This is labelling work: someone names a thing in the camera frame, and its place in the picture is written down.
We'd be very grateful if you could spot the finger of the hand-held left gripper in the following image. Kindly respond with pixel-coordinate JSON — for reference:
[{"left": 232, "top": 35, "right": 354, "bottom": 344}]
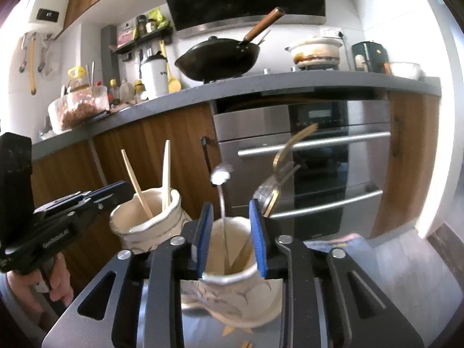
[{"left": 81, "top": 180, "right": 135, "bottom": 213}]

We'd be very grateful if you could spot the gold-handled fork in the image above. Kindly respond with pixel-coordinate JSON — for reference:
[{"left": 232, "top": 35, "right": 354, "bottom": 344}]
[{"left": 254, "top": 123, "right": 320, "bottom": 218}]

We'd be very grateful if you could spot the blue cartoon printed cloth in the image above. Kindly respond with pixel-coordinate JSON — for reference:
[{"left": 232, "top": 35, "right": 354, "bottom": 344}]
[{"left": 181, "top": 233, "right": 367, "bottom": 348}]

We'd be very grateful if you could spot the cream ceramic double utensil holder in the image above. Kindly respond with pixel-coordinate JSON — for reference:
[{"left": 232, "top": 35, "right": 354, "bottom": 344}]
[{"left": 109, "top": 188, "right": 285, "bottom": 329}]

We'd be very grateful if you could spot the stainless steel built-in oven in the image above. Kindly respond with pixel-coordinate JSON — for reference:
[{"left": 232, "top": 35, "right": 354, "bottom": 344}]
[{"left": 212, "top": 98, "right": 392, "bottom": 242}]

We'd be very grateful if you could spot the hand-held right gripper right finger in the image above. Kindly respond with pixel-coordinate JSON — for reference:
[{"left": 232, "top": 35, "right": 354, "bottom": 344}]
[{"left": 249, "top": 199, "right": 425, "bottom": 348}]

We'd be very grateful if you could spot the grey vertical pipe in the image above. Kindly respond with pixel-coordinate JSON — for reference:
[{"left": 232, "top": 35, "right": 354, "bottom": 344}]
[{"left": 101, "top": 25, "right": 117, "bottom": 88}]

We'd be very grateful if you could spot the black wok with wooden handle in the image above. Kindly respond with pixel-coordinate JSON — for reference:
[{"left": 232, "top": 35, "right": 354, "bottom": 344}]
[{"left": 175, "top": 6, "right": 287, "bottom": 82}]

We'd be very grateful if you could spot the silver fork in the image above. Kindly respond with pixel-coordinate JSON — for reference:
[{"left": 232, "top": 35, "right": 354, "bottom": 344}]
[{"left": 268, "top": 163, "right": 302, "bottom": 196}]

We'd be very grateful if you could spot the person's left hand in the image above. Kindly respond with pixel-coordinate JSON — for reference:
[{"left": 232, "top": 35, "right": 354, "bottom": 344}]
[{"left": 6, "top": 252, "right": 75, "bottom": 321}]

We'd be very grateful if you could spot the clear plastic food container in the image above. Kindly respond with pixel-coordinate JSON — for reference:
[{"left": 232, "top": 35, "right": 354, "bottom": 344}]
[{"left": 48, "top": 85, "right": 110, "bottom": 135}]

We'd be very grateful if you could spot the white tumbler with black lid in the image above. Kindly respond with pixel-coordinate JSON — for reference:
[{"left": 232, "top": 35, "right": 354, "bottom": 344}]
[{"left": 139, "top": 51, "right": 170, "bottom": 99}]

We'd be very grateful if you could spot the grey kitchen countertop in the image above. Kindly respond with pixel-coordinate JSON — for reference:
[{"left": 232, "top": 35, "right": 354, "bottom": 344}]
[{"left": 31, "top": 70, "right": 442, "bottom": 162}]

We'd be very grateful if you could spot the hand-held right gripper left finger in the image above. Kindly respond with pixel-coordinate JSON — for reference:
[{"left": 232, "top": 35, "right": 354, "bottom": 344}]
[{"left": 41, "top": 201, "right": 214, "bottom": 348}]

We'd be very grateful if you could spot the wooden base cabinet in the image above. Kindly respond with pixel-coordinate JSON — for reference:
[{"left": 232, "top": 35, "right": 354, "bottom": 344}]
[
  {"left": 31, "top": 103, "right": 225, "bottom": 283},
  {"left": 373, "top": 90, "right": 441, "bottom": 238}
]

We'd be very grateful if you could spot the white bowl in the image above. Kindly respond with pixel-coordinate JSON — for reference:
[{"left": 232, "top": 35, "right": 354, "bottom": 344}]
[{"left": 389, "top": 61, "right": 423, "bottom": 80}]

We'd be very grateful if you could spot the flower-handled small spoon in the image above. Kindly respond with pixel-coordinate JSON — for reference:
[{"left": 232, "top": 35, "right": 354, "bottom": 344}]
[{"left": 211, "top": 164, "right": 233, "bottom": 262}]

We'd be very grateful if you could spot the dark green kitchen appliance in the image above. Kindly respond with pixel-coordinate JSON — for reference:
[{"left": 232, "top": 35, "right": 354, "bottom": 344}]
[{"left": 351, "top": 41, "right": 389, "bottom": 73}]

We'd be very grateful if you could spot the yellow rice paddle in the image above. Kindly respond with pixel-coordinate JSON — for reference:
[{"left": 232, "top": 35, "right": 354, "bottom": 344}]
[{"left": 168, "top": 61, "right": 182, "bottom": 93}]

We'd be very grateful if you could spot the yellow gas hose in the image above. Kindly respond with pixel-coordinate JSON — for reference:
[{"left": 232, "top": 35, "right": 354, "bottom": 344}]
[{"left": 30, "top": 38, "right": 37, "bottom": 95}]

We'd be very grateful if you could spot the black wall shelf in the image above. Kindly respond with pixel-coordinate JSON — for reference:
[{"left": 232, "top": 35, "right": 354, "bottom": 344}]
[{"left": 112, "top": 27, "right": 174, "bottom": 55}]

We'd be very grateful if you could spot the white clay pot with lid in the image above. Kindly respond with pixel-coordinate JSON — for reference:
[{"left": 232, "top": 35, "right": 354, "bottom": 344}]
[{"left": 285, "top": 36, "right": 344, "bottom": 71}]

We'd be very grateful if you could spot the oil bottle with yellow cap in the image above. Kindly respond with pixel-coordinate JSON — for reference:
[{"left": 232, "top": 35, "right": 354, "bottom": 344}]
[{"left": 67, "top": 66, "right": 91, "bottom": 93}]

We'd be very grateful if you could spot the pink box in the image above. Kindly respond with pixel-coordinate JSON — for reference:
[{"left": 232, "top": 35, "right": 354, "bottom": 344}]
[{"left": 117, "top": 29, "right": 136, "bottom": 47}]

